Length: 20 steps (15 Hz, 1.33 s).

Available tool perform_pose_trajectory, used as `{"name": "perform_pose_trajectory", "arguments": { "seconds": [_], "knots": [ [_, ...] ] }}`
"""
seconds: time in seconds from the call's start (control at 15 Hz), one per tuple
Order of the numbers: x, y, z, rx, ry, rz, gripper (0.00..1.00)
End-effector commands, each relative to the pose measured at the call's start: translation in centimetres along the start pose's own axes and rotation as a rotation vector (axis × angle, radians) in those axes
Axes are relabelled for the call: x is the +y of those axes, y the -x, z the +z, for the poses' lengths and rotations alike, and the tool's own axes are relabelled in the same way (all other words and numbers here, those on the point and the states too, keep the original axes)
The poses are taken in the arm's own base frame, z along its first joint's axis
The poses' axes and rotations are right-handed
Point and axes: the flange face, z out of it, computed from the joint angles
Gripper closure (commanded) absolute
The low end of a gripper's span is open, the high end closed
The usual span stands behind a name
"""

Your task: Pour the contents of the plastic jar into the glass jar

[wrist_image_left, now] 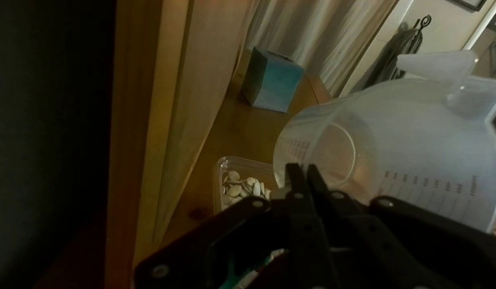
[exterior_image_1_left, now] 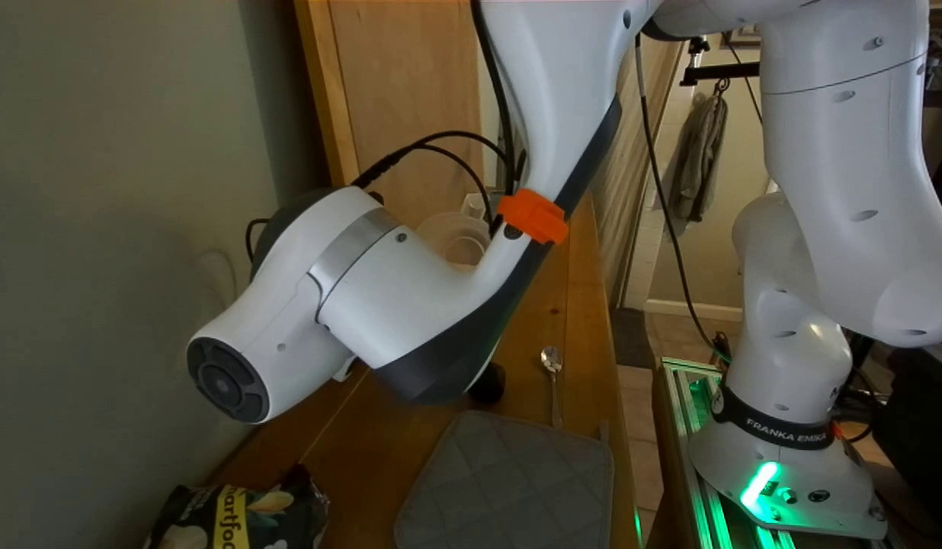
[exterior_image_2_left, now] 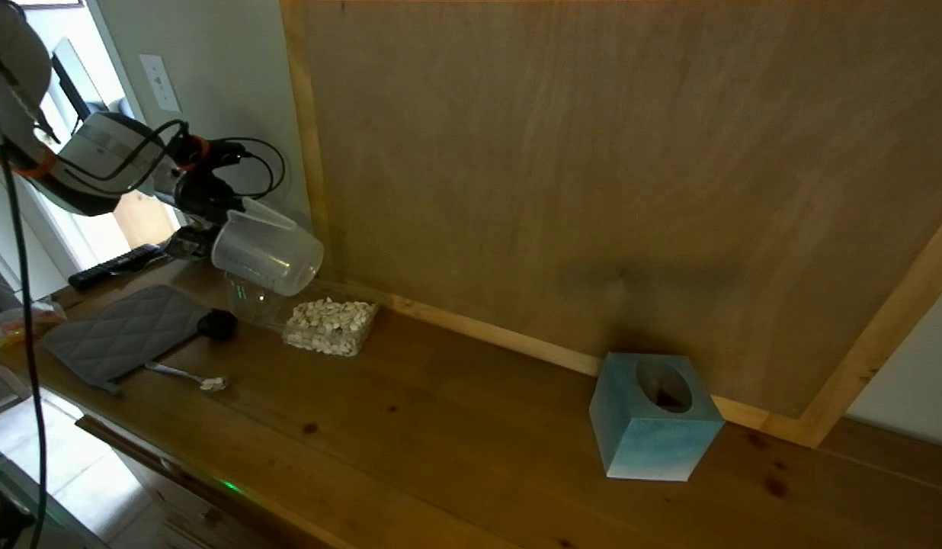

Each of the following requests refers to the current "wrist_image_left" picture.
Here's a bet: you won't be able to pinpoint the large wooden board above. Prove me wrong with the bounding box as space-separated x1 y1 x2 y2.
103 0 256 289

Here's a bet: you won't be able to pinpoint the white pumpkin seeds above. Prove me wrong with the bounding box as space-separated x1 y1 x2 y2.
221 169 274 204

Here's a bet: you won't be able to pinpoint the teal tissue box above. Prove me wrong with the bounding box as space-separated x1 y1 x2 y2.
242 47 307 114

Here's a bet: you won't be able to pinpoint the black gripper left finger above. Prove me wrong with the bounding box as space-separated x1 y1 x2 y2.
134 161 336 289

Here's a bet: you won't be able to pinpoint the translucent plastic measuring jug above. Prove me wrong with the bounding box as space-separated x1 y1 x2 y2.
272 50 496 235

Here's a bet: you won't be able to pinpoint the clear plastic tray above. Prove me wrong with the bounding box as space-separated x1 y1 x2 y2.
211 154 286 214

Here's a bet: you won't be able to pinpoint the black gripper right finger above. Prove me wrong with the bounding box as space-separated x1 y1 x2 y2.
306 162 496 289

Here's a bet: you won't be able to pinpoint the hanging grey garment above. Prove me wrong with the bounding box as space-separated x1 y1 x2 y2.
365 13 434 92

